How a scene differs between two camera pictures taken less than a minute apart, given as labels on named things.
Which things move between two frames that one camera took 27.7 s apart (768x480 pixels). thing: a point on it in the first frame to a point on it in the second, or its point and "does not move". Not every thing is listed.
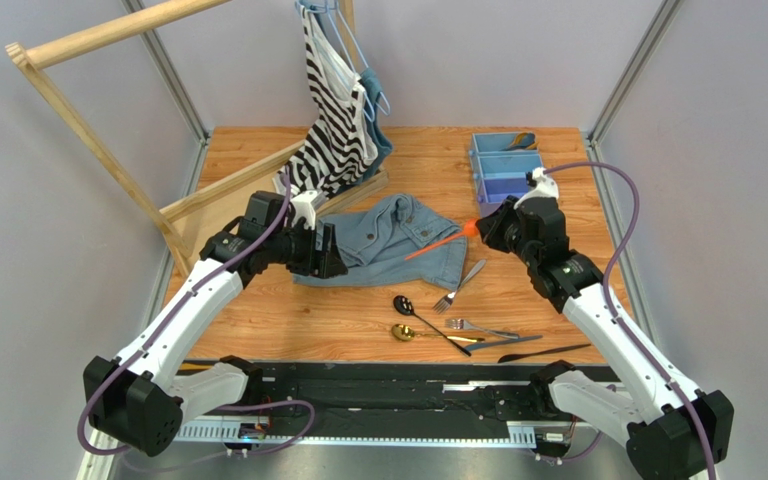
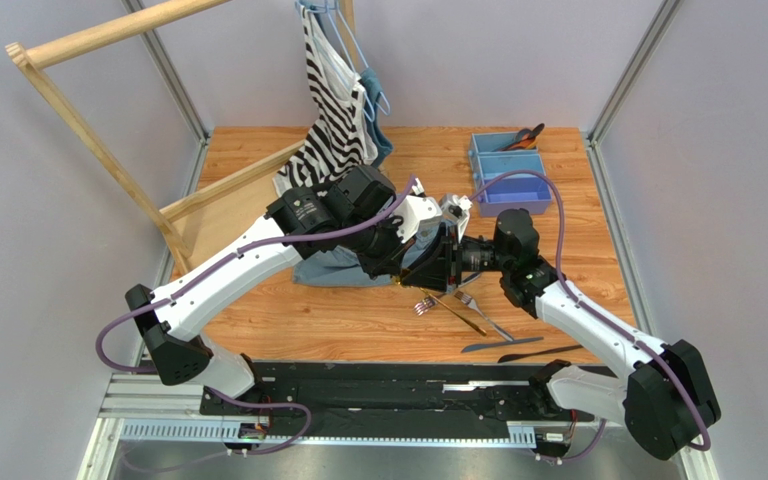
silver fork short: x=445 y=303 to x=426 y=303
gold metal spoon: x=403 y=332 to x=397 y=281
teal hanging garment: x=372 y=85 does not move
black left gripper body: x=295 y=246 to x=383 y=246
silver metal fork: x=460 y=323 to x=468 y=300
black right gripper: x=497 y=229 to x=452 y=257
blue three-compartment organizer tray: x=496 y=172 does not move
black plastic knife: x=509 y=357 does not move
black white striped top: x=341 y=145 does not move
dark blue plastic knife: x=527 y=338 does not move
